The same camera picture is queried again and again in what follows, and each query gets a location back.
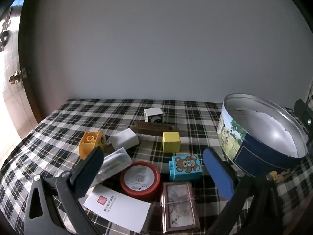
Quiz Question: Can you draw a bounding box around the black white checkered tablecloth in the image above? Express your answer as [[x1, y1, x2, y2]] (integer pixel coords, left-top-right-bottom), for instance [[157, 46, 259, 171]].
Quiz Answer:
[[0, 99, 313, 235]]

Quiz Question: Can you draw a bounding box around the wooden door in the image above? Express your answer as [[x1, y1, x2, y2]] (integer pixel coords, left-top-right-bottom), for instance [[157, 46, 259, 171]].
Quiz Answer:
[[0, 0, 40, 140]]

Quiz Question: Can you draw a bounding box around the yellow arched toy brick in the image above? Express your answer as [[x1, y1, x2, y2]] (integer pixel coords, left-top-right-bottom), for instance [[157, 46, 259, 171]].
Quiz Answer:
[[79, 131, 106, 161]]

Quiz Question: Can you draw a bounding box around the white rectangular block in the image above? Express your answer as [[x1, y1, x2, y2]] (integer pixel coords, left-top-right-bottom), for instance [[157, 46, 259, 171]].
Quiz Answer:
[[109, 128, 140, 150]]

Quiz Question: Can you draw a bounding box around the blue bear print brick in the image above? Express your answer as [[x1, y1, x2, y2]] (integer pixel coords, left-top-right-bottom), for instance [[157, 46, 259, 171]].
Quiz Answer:
[[168, 154, 203, 182]]

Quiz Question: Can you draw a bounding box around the brown wooden comb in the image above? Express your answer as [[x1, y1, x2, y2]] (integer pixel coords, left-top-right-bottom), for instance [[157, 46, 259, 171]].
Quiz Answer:
[[130, 121, 180, 137]]

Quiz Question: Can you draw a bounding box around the yellow cube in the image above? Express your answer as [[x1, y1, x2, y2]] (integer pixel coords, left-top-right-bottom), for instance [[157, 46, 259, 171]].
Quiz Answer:
[[162, 132, 181, 153]]

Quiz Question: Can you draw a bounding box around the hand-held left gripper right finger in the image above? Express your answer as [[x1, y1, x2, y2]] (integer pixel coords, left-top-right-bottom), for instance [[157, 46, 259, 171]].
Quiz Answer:
[[203, 147, 285, 235]]

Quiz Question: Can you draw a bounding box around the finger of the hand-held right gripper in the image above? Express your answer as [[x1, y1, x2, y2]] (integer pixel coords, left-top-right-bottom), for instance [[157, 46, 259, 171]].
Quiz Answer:
[[294, 99, 313, 134]]

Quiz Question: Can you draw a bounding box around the brass door knob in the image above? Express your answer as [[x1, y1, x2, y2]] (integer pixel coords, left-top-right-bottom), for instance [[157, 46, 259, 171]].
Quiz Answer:
[[9, 67, 33, 86]]

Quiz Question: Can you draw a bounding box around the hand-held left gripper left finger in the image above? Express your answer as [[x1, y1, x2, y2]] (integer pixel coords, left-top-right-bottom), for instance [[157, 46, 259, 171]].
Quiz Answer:
[[24, 147, 104, 235]]

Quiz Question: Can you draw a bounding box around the round metal tin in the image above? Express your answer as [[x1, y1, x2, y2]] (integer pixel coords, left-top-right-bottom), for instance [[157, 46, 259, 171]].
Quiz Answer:
[[217, 93, 309, 179]]

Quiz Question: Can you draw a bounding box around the clear plastic package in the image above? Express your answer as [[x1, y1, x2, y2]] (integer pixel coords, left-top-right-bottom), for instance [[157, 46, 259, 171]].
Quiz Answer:
[[92, 147, 133, 189]]

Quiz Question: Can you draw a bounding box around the white card with red mark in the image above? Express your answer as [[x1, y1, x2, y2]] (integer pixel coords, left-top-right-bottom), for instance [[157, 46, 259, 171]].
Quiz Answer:
[[83, 184, 151, 234]]

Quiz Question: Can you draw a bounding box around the red tape roll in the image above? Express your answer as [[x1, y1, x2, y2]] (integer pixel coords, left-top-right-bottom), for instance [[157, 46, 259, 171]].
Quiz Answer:
[[120, 162, 161, 202]]

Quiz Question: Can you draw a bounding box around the dark door frame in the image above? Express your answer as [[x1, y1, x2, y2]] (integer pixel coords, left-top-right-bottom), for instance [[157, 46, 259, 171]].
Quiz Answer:
[[18, 0, 46, 124]]

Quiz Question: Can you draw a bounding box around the white moon print cube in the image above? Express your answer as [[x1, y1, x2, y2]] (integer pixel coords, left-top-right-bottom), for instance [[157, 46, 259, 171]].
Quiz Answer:
[[144, 107, 164, 123]]

